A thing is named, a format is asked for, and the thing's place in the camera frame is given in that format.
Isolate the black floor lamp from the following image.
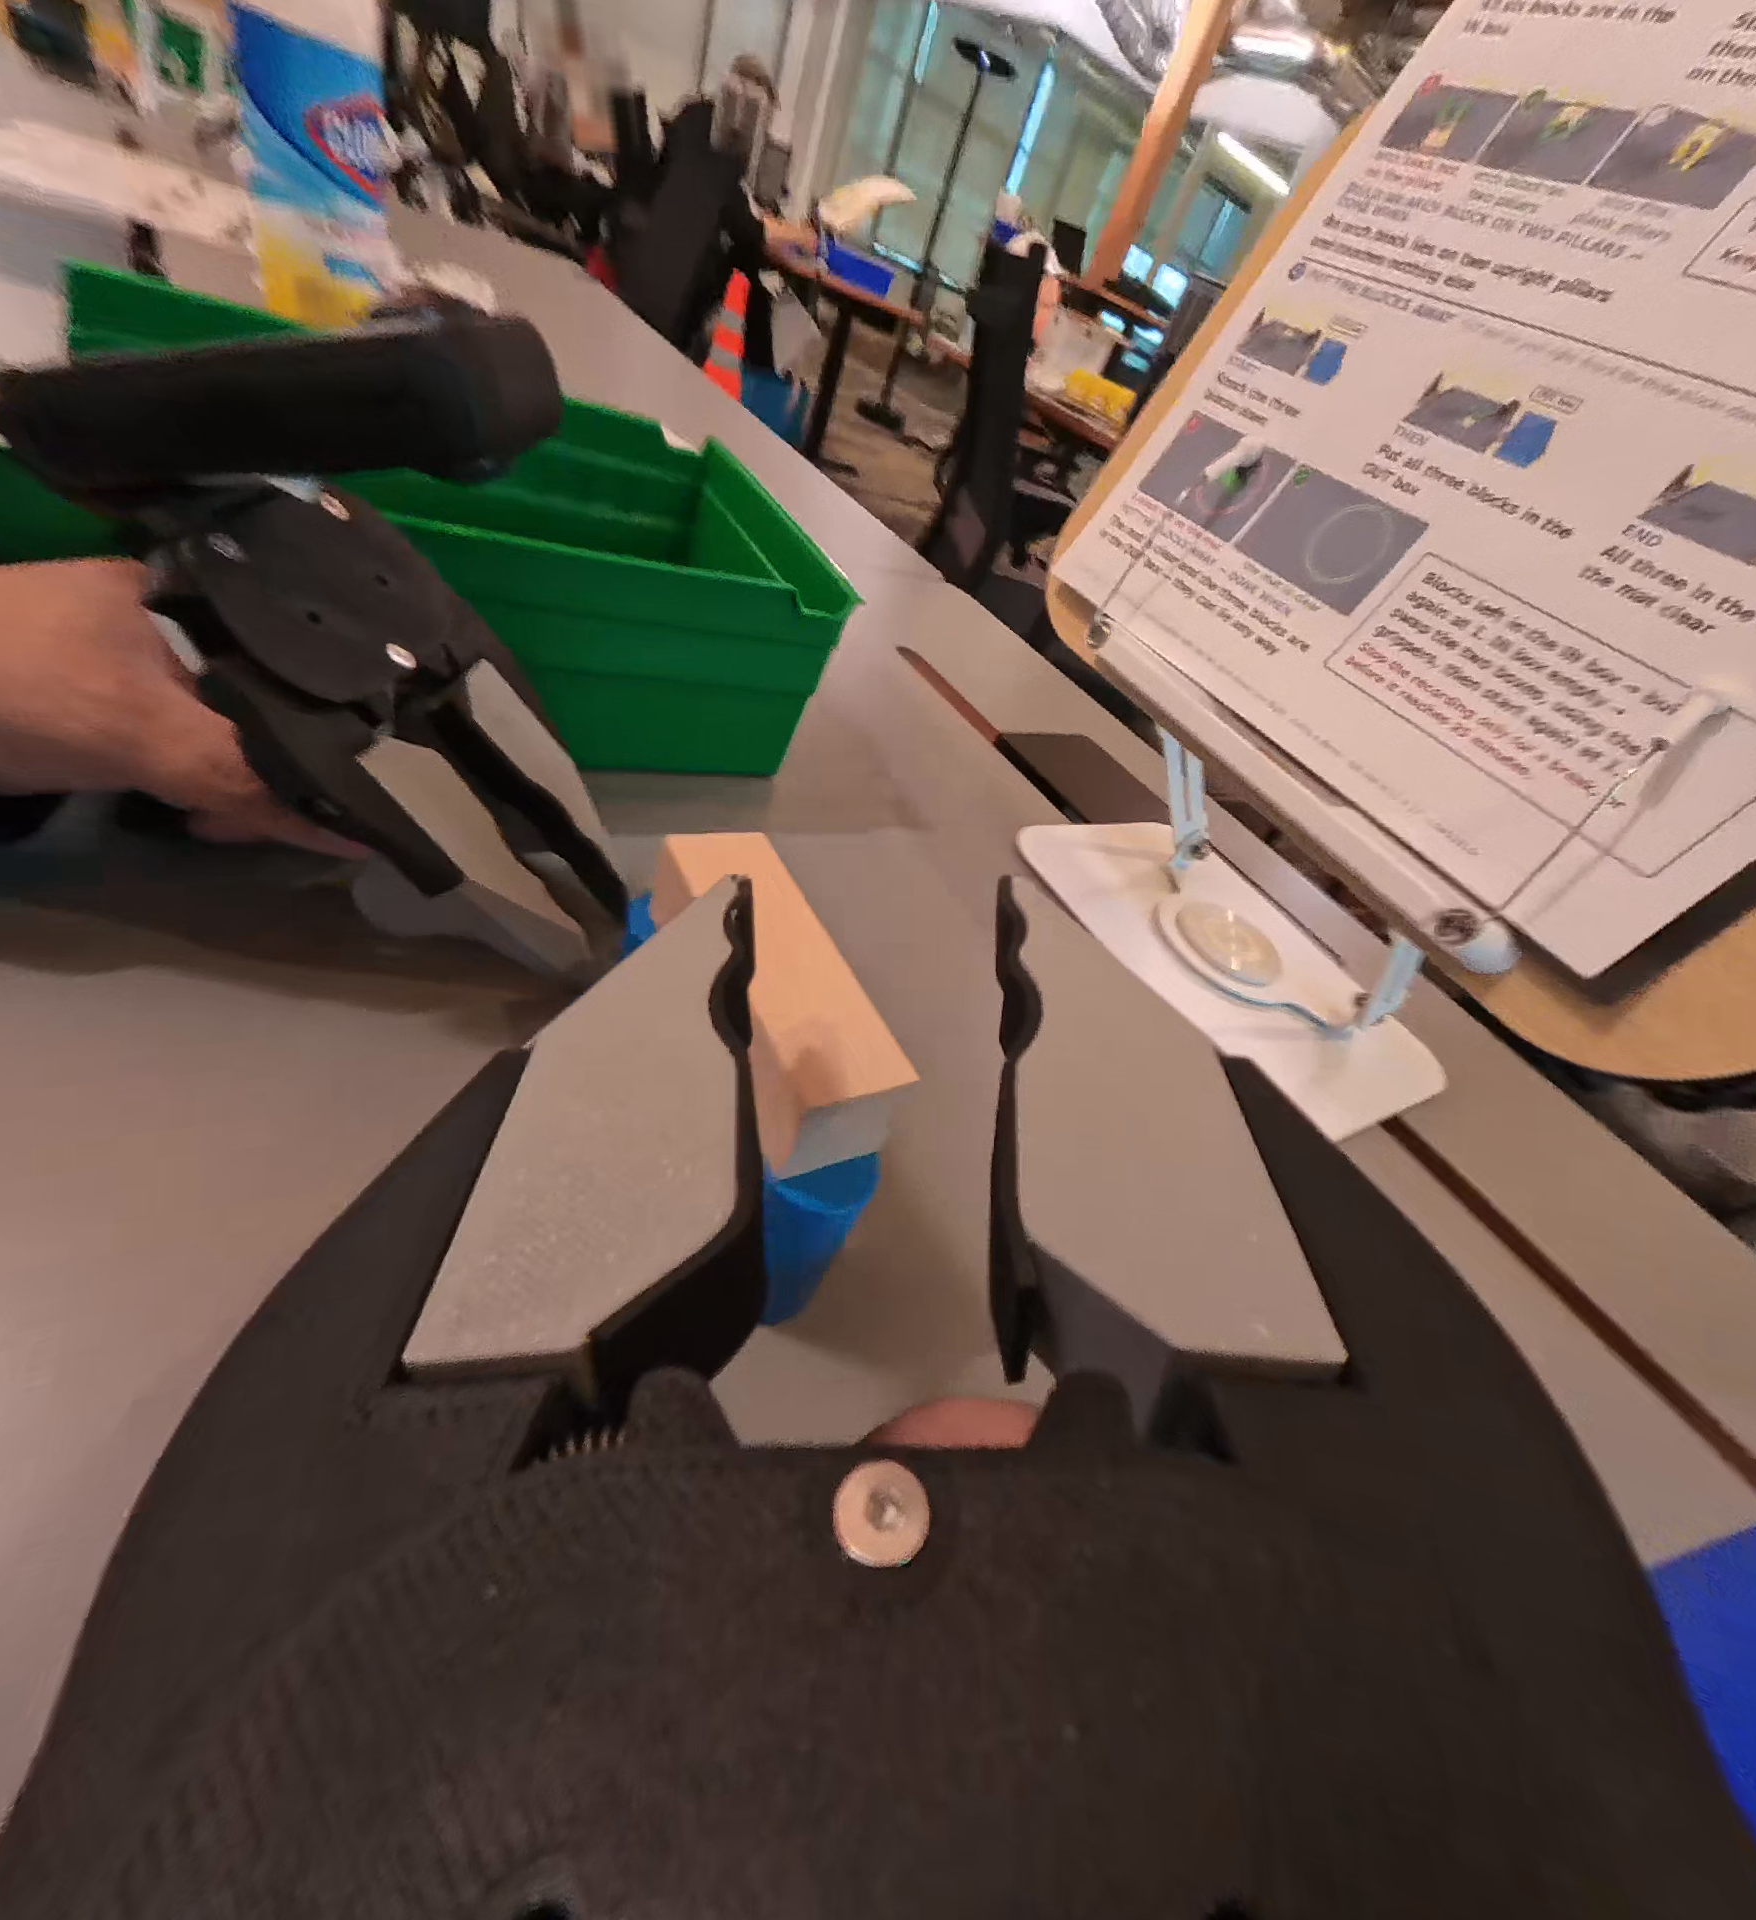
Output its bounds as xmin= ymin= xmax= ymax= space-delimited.
xmin=853 ymin=37 xmax=1017 ymax=439

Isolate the person's left hand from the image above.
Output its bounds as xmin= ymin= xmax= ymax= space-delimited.
xmin=0 ymin=554 xmax=368 ymax=861

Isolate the wooden beam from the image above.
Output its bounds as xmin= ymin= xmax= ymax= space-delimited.
xmin=1085 ymin=0 xmax=1240 ymax=289

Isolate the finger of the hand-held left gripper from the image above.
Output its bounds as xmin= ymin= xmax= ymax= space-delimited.
xmin=350 ymin=733 xmax=599 ymax=985
xmin=433 ymin=658 xmax=632 ymax=939

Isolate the white document stand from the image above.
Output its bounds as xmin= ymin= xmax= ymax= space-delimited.
xmin=1014 ymin=658 xmax=1522 ymax=1145

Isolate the orange traffic cone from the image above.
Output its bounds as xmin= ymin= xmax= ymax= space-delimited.
xmin=704 ymin=269 xmax=755 ymax=405

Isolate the disinfectant wipes canister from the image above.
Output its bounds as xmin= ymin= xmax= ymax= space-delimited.
xmin=225 ymin=0 xmax=405 ymax=331

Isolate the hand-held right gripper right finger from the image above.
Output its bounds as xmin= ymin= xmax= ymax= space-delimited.
xmin=985 ymin=878 xmax=1348 ymax=1418

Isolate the green plastic bin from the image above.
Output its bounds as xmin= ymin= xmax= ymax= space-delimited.
xmin=0 ymin=258 xmax=864 ymax=777

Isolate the black desk grommet cover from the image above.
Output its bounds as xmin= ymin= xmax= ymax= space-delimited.
xmin=1000 ymin=733 xmax=1167 ymax=829

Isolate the natural wooden arch block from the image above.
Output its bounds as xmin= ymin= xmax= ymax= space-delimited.
xmin=650 ymin=829 xmax=919 ymax=1178

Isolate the printed instruction sheet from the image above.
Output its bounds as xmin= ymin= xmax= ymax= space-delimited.
xmin=1058 ymin=0 xmax=1756 ymax=975

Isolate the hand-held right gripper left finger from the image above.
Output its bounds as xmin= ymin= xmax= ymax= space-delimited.
xmin=401 ymin=878 xmax=768 ymax=1382

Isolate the black office chair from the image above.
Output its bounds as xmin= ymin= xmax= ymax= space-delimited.
xmin=610 ymin=98 xmax=776 ymax=360
xmin=915 ymin=240 xmax=1081 ymax=592

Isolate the wooden backing board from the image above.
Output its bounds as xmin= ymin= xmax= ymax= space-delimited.
xmin=1047 ymin=90 xmax=1756 ymax=1081

